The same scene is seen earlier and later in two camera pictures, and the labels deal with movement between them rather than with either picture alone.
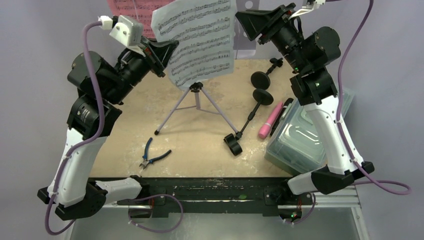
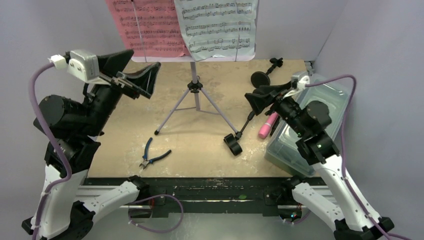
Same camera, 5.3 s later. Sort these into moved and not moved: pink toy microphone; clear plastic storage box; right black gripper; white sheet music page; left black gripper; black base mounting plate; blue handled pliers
Moved: white sheet music page; right black gripper; left black gripper
Not moved: blue handled pliers; black base mounting plate; clear plastic storage box; pink toy microphone
